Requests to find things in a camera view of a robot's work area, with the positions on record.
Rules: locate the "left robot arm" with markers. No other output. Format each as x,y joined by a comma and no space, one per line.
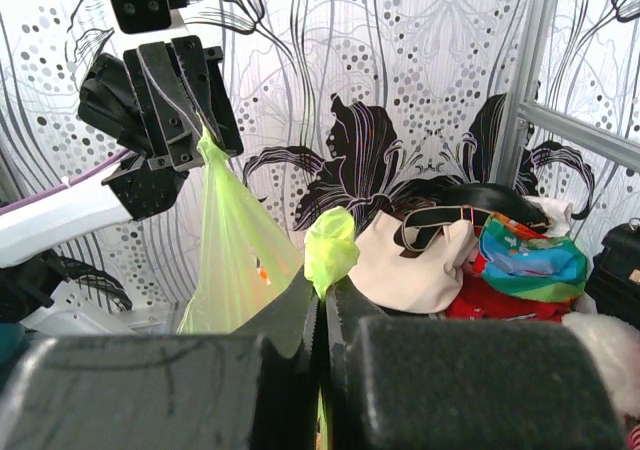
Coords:
40,289

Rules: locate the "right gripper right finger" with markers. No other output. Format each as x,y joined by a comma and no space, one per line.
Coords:
414,382

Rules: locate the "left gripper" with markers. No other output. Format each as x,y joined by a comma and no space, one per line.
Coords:
146,109

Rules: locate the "black leather handbag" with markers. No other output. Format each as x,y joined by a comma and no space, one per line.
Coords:
614,281

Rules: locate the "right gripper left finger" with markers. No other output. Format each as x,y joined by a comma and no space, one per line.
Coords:
254,388

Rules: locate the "cream canvas tote bag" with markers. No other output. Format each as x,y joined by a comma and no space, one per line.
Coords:
425,284

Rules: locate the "red cloth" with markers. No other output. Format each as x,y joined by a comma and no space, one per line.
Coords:
477,300

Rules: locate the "green trash bag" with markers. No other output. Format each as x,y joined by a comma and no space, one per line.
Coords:
246,260

